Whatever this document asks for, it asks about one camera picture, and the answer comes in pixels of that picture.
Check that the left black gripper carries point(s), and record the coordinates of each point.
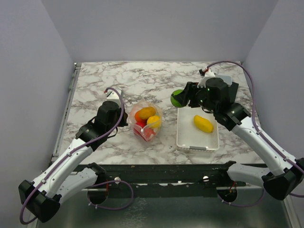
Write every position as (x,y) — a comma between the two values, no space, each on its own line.
(124,122)

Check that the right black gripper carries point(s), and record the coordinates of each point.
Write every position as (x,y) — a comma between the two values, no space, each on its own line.
(189,92)

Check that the dark green toy melon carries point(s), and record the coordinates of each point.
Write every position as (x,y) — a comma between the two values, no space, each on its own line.
(174,101)

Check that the red toy apple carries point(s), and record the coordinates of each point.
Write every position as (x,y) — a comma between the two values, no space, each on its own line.
(139,129)

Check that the orange yellow toy potato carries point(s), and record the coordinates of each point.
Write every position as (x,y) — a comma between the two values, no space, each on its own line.
(146,113)

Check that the clear zip top bag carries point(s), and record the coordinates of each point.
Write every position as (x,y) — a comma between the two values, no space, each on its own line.
(137,107)

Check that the small red toy fruit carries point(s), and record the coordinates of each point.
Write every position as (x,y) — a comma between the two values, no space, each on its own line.
(149,134)

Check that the yellow toy lemon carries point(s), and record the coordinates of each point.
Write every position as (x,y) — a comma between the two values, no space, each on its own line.
(154,122)

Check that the orange toy fruit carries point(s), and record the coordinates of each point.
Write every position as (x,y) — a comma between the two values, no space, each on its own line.
(138,118)

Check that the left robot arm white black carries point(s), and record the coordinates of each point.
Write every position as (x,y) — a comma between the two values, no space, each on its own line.
(69,159)

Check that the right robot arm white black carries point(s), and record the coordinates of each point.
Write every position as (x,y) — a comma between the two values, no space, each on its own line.
(283,173)

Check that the yellow toy mango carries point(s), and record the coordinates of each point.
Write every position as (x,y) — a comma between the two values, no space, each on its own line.
(203,124)

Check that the white perforated plastic basket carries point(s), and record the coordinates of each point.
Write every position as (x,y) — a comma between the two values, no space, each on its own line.
(189,136)

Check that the grey lidded plastic box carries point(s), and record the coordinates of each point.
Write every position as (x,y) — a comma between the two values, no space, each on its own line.
(226,79)

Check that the black foam block right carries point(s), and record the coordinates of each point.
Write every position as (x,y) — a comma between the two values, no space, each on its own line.
(232,91)

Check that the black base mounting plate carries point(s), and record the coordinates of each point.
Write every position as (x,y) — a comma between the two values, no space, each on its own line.
(164,181)

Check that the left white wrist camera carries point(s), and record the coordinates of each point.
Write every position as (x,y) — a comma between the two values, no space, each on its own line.
(113,96)

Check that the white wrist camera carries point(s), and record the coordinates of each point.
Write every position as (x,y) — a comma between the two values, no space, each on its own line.
(206,73)
(113,96)

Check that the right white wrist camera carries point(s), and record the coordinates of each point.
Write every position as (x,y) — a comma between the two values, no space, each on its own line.
(206,73)

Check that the aluminium rail left edge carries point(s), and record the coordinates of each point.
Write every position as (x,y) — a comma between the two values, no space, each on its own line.
(71,91)

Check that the aluminium rail frame front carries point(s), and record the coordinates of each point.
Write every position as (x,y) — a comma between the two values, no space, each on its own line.
(247,206)

